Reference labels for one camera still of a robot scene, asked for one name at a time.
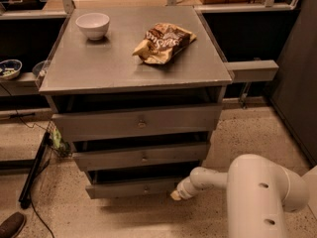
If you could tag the dark shoe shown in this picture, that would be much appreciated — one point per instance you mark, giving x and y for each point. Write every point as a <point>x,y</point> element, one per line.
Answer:
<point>13,225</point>

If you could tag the brown chip bag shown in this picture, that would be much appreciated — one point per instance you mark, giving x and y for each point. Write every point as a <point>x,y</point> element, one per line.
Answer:
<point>162,42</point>

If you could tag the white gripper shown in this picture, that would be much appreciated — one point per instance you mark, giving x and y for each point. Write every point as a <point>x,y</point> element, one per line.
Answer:
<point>182,189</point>

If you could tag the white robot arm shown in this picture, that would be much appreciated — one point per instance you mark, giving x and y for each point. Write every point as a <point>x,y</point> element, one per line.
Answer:
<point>258,192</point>

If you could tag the grey side shelf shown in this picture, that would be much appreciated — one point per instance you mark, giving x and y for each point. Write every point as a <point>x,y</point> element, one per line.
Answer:
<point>24,84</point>
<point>252,71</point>

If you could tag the grey drawer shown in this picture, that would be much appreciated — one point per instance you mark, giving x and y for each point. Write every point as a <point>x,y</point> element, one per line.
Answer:
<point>138,180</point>
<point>85,126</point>
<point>141,156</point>

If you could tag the grey top drawer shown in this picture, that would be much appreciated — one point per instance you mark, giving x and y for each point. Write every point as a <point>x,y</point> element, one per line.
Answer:
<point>85,126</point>

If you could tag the grey drawer cabinet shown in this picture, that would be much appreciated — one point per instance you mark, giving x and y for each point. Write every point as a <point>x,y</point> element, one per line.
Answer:
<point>87,76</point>

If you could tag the clear glass bowl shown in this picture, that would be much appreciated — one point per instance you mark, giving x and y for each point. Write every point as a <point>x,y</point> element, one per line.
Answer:
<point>41,68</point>

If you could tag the grey bottom drawer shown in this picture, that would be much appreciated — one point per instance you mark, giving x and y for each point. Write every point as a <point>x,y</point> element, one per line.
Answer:
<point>138,180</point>

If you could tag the grey middle drawer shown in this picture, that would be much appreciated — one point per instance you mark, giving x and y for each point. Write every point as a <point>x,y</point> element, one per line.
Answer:
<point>141,156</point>

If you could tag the grey side shelf right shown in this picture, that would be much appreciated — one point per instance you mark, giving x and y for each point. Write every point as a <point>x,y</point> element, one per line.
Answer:
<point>252,71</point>

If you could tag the wire basket green contents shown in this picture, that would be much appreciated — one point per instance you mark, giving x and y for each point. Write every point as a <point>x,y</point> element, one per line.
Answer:
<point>60,147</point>

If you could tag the black bar on floor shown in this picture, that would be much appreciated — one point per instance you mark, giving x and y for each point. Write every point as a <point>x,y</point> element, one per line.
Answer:
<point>24,196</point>

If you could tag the white ceramic bowl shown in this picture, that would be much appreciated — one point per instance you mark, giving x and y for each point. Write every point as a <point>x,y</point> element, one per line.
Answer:
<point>94,26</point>

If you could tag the grey side shelf left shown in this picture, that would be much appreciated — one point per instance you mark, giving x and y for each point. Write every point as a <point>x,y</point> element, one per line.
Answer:
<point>24,84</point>

